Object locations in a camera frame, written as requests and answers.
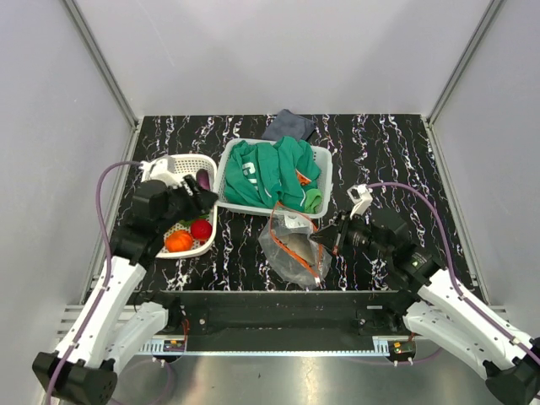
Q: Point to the grey folded cloth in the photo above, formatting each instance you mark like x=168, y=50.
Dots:
x=288, y=124

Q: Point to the green garment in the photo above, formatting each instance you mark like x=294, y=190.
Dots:
x=260, y=175

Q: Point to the light green cloth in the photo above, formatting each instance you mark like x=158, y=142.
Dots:
x=313, y=200

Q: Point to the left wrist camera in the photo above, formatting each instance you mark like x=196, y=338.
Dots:
x=166, y=169

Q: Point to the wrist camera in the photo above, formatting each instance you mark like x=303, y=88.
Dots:
x=361, y=199
x=166, y=169

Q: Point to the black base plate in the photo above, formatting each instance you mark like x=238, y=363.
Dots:
x=286, y=323

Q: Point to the red fake round fruit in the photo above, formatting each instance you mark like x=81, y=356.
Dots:
x=201, y=230

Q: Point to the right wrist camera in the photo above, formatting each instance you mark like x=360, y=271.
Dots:
x=361, y=199

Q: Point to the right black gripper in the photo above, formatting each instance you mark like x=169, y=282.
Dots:
x=326, y=235

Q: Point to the orange fake pumpkin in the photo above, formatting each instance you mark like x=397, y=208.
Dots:
x=179, y=241

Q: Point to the purple fake eggplant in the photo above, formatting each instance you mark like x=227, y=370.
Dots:
x=203, y=179

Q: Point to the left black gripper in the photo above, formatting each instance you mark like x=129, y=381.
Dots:
x=200, y=202

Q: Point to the white perforated basket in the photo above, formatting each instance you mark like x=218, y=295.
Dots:
x=189, y=227

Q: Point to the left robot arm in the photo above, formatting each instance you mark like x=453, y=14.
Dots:
x=85, y=365

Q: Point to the clear zip top bag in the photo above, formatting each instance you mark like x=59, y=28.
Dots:
x=285, y=242

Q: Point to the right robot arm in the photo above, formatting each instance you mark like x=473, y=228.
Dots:
x=428, y=301

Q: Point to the green fake pepper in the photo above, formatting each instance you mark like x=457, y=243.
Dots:
x=188, y=223

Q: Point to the white basket with clothes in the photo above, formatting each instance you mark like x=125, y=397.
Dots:
x=322, y=158

